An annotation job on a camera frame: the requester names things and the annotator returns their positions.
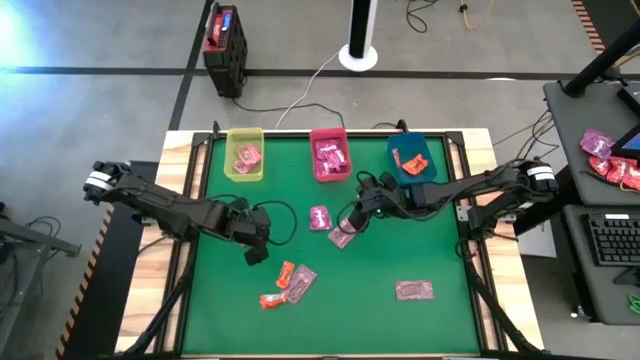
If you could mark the green small item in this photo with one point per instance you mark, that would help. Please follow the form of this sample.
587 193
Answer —
635 304

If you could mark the grey metal stand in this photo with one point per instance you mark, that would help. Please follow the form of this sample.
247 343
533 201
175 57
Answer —
40 239

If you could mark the blue white small item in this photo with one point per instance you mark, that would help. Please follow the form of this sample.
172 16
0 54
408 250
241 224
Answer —
226 21

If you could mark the green table mat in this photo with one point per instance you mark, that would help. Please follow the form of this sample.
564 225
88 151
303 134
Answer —
340 325

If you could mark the red flat pack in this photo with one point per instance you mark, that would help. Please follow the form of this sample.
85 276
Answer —
214 31

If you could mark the black keyboard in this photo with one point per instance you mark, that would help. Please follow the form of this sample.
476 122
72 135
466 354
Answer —
617 240

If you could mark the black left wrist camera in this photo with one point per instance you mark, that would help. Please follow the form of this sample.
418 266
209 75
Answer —
257 256

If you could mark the grey side desk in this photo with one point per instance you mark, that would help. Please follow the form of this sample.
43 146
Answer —
580 150

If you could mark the black metal table frame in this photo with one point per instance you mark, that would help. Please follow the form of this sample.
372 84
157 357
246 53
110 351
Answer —
198 138

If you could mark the red plastic bin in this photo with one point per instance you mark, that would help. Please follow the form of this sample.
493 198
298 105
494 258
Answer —
330 178

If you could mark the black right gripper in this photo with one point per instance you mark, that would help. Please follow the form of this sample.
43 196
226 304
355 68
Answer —
380 195

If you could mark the yellow plastic bin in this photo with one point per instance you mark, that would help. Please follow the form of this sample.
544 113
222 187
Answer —
244 177

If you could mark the red candy bag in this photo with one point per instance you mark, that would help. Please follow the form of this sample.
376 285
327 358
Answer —
634 179
619 171
599 165

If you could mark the purple candy bag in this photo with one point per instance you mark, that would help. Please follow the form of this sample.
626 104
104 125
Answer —
597 144

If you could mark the black platform with striped edge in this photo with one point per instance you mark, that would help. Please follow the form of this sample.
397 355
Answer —
110 280

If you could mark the black desk device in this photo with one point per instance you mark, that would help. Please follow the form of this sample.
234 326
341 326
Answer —
631 100

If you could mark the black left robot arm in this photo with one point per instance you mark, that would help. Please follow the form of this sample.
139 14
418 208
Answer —
165 207

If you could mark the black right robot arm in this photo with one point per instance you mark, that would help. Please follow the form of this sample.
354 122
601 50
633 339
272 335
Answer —
465 192

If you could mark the blue plastic bin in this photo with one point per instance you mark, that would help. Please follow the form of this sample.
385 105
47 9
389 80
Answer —
420 145

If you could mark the white black pole stand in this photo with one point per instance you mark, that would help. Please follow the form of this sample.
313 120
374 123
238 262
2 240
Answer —
357 62

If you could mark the black slanted pole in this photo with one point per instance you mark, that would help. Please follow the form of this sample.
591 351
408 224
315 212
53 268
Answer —
605 57

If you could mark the blue screen tablet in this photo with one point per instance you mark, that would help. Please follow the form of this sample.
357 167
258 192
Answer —
631 142

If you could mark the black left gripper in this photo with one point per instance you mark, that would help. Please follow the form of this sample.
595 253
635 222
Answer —
252 227

